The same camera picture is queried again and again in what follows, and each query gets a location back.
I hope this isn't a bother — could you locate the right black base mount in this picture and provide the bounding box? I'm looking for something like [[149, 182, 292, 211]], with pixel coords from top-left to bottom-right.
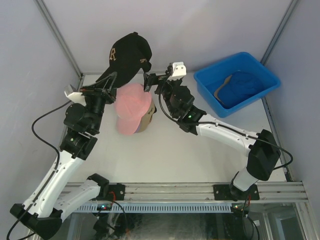
[[213, 184, 260, 202]]

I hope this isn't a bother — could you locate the black baseball cap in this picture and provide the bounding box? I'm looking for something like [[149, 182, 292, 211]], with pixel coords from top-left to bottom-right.
[[101, 32, 152, 89]]

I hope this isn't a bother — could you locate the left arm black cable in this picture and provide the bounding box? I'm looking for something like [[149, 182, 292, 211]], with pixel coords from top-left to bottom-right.
[[6, 101, 73, 240]]

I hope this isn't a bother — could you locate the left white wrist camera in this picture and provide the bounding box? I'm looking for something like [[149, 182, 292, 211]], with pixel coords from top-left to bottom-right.
[[64, 84, 86, 106]]

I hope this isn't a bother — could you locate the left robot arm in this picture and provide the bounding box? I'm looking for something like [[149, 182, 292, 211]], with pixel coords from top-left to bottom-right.
[[10, 72, 118, 240]]

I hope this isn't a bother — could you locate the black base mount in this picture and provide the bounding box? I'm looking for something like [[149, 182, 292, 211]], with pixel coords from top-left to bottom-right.
[[213, 184, 260, 202], [96, 183, 126, 201]]

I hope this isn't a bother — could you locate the blue plastic bin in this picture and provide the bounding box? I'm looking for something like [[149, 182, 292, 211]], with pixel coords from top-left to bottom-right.
[[194, 52, 281, 118]]

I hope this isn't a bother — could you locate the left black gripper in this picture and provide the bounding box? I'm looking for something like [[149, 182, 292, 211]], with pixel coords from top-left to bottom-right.
[[79, 72, 119, 133]]

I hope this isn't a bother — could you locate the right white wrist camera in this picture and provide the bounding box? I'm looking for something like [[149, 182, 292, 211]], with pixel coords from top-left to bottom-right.
[[167, 61, 187, 80]]

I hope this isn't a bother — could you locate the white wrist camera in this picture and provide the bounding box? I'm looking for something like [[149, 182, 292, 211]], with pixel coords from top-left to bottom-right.
[[167, 61, 187, 80], [64, 84, 86, 106]]

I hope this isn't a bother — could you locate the tan baseball cap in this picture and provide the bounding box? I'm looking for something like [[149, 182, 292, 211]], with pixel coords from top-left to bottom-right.
[[135, 99, 157, 133]]

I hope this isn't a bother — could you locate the blue baseball cap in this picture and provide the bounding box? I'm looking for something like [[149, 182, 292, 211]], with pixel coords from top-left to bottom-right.
[[213, 71, 264, 109]]

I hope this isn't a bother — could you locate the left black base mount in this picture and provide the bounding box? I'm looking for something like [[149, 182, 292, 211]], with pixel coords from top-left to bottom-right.
[[96, 183, 126, 201]]

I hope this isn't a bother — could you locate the pink baseball cap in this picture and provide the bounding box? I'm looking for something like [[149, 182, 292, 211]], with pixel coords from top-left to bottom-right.
[[114, 83, 153, 136]]

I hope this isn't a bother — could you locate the perforated cable tray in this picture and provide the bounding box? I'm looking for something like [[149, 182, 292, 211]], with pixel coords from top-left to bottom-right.
[[74, 202, 232, 214]]

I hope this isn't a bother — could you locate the aluminium front rail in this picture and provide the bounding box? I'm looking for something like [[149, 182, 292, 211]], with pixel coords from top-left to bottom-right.
[[59, 181, 309, 202]]

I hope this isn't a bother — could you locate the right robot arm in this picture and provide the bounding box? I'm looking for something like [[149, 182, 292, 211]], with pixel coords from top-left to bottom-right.
[[143, 73, 281, 201]]

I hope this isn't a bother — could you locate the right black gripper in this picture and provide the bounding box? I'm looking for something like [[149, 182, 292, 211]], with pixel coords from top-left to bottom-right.
[[143, 71, 182, 118]]

